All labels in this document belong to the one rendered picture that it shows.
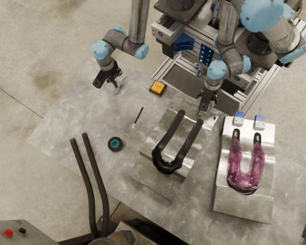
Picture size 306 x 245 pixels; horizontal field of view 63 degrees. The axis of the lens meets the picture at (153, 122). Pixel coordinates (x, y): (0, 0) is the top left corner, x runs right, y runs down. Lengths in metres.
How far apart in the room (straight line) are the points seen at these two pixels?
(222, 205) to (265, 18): 0.81
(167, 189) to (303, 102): 1.71
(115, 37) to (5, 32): 2.19
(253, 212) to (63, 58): 2.25
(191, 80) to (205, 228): 1.28
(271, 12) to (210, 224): 0.97
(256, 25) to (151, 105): 0.80
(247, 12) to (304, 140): 1.81
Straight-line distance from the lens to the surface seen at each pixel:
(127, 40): 1.23
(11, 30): 3.30
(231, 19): 1.08
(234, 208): 1.27
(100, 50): 1.20
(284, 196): 1.47
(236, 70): 1.18
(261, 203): 1.31
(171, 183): 1.29
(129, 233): 1.33
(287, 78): 2.69
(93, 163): 1.35
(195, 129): 1.34
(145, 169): 1.31
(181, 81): 2.21
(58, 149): 1.52
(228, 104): 2.17
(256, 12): 0.83
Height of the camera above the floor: 2.15
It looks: 70 degrees down
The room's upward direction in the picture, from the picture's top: 11 degrees counter-clockwise
